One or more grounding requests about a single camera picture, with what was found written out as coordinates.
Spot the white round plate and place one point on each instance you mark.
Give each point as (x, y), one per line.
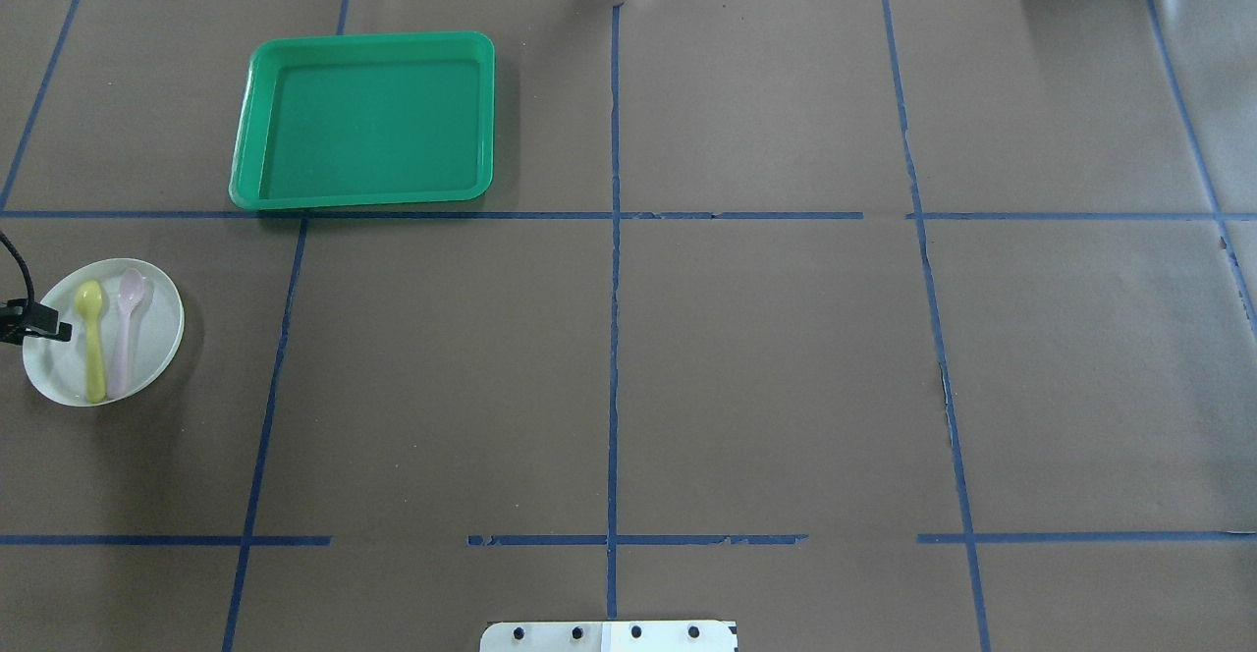
(56, 369)

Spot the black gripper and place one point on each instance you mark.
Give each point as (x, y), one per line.
(41, 325)

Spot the pink plastic spoon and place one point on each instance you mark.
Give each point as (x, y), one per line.
(130, 294)

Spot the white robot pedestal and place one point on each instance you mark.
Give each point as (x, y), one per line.
(657, 635)

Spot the yellow plastic spoon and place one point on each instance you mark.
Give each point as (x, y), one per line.
(88, 306)

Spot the green plastic tray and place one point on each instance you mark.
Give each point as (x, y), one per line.
(366, 119)

